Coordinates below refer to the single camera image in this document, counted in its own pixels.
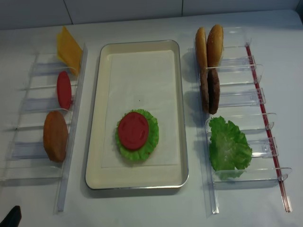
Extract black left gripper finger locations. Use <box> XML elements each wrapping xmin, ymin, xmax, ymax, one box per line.
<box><xmin>0</xmin><ymin>205</ymin><xmax>22</xmax><ymax>227</ymax></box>

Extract brown meat patty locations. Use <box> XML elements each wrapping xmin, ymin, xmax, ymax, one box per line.
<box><xmin>207</xmin><ymin>69</ymin><xmax>220</xmax><ymax>114</ymax></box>
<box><xmin>200</xmin><ymin>69</ymin><xmax>209</xmax><ymax>113</ymax></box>

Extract red tomato slice in rack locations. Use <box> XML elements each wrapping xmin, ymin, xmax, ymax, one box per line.
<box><xmin>56</xmin><ymin>71</ymin><xmax>71</xmax><ymax>110</ymax></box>

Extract green lettuce leaf on tray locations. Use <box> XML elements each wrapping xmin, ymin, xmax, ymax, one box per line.
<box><xmin>115</xmin><ymin>109</ymin><xmax>159</xmax><ymax>162</ymax></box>

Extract red tomato slice on tray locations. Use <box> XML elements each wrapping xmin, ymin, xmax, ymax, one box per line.
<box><xmin>118</xmin><ymin>112</ymin><xmax>149</xmax><ymax>151</ymax></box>

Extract yellow cheese slices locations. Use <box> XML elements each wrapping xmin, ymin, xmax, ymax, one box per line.
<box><xmin>57</xmin><ymin>26</ymin><xmax>82</xmax><ymax>77</ymax></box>

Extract green lettuce leaf in rack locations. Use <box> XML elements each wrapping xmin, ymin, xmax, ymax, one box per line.
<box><xmin>209</xmin><ymin>116</ymin><xmax>252</xmax><ymax>180</ymax></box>

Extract left clear acrylic rack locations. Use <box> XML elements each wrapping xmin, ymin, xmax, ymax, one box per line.
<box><xmin>0</xmin><ymin>46</ymin><xmax>88</xmax><ymax>212</ymax></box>

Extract clear acrylic rack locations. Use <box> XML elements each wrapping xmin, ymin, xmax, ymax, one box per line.
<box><xmin>0</xmin><ymin>46</ymin><xmax>88</xmax><ymax>212</ymax></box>
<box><xmin>190</xmin><ymin>27</ymin><xmax>292</xmax><ymax>214</ymax></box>

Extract cream metal tray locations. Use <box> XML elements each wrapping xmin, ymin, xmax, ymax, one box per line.
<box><xmin>85</xmin><ymin>40</ymin><xmax>188</xmax><ymax>190</ymax></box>

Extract orange-brown bun slice in rack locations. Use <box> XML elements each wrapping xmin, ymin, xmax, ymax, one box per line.
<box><xmin>43</xmin><ymin>111</ymin><xmax>68</xmax><ymax>163</ymax></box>

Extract white paper tray liner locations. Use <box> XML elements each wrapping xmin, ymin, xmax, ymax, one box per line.
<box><xmin>101</xmin><ymin>51</ymin><xmax>180</xmax><ymax>167</ymax></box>

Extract right clear acrylic rack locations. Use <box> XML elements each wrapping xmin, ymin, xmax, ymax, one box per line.
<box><xmin>190</xmin><ymin>27</ymin><xmax>292</xmax><ymax>214</ymax></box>

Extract tan bun half left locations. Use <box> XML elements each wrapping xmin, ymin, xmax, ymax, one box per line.
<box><xmin>195</xmin><ymin>27</ymin><xmax>208</xmax><ymax>70</ymax></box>

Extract tan bun half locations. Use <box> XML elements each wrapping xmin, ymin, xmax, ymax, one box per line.
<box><xmin>206</xmin><ymin>24</ymin><xmax>223</xmax><ymax>67</ymax></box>
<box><xmin>195</xmin><ymin>27</ymin><xmax>208</xmax><ymax>70</ymax></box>

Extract tan bun half right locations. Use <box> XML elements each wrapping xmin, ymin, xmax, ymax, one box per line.
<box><xmin>206</xmin><ymin>24</ymin><xmax>223</xmax><ymax>67</ymax></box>

